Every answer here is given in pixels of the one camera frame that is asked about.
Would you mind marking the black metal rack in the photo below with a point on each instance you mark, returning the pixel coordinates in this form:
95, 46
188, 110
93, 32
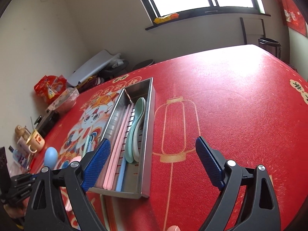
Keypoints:
252, 30

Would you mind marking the right hand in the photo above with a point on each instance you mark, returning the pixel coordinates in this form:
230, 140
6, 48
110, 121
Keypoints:
174, 228

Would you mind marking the pink chopstick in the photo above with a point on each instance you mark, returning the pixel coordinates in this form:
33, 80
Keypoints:
110, 174
112, 140

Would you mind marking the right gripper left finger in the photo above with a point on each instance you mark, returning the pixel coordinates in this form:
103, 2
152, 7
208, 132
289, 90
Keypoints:
46, 209

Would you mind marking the green plastic spoon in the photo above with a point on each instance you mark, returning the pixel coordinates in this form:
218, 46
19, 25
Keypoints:
131, 146

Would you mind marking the grey rolled sheet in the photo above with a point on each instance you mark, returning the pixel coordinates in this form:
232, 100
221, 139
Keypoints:
90, 67

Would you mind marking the red festive table mat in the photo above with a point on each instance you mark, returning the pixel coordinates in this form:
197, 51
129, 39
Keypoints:
246, 103

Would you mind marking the black device on table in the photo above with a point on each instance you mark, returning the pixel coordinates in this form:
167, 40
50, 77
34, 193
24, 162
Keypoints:
45, 123

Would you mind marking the cream enamel mug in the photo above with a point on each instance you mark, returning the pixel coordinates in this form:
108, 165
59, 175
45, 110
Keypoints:
35, 142

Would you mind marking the pink plastic spoon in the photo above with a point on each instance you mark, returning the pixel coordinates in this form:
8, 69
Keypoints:
68, 206

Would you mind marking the green chopstick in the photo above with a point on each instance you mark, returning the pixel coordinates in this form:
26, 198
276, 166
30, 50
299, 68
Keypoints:
86, 146

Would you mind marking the yellow orange toy on sill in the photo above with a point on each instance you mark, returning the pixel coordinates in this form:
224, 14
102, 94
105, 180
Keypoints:
167, 18

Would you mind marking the blue chopstick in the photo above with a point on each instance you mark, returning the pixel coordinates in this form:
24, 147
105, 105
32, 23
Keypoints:
89, 147
121, 176

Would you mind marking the left hand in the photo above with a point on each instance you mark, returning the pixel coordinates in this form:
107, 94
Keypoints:
16, 212

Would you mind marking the red snack bag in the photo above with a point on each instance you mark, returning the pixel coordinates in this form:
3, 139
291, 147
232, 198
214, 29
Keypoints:
50, 88

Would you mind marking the red cloth on refrigerator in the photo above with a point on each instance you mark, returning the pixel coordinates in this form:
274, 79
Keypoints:
292, 16

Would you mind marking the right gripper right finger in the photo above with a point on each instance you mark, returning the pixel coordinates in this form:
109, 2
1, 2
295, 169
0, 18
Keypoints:
259, 209

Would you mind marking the blue plastic spoon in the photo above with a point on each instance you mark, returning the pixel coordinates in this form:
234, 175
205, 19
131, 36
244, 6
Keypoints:
50, 157

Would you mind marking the electric pressure cooker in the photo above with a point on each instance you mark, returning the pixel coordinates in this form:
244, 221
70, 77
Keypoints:
271, 46

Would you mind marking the stainless steel cutlery tray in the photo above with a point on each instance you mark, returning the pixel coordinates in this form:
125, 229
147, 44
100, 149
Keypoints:
127, 172

